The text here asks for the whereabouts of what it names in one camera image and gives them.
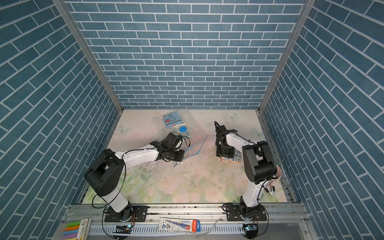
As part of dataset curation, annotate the coloured marker pack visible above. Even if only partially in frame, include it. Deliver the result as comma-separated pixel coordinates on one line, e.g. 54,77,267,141
62,218,92,240

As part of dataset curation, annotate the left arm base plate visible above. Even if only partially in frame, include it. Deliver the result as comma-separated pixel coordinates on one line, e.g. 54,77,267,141
103,205,149,223

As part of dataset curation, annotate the aluminium mounting rail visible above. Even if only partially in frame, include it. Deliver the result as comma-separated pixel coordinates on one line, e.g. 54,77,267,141
56,202,310,224

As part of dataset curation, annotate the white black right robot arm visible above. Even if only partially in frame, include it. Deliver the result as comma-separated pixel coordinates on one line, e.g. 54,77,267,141
214,122,278,221

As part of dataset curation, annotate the red blue toothbrush package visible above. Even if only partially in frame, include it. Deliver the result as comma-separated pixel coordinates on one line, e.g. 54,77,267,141
158,218,201,233

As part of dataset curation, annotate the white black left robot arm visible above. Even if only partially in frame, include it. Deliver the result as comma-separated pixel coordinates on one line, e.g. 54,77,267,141
84,133,190,214

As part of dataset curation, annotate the clear vacuum bag blue zip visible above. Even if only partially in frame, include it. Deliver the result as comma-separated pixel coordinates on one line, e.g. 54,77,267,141
161,110,211,160

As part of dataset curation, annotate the blue cartoon towel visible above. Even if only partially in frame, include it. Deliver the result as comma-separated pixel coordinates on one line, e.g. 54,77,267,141
162,111,184,129

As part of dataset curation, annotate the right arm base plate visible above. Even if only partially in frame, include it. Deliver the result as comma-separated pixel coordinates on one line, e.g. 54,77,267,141
222,203,267,222

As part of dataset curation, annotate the pink pen holder cup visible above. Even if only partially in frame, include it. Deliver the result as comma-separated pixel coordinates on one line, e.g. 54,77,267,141
269,165,282,186

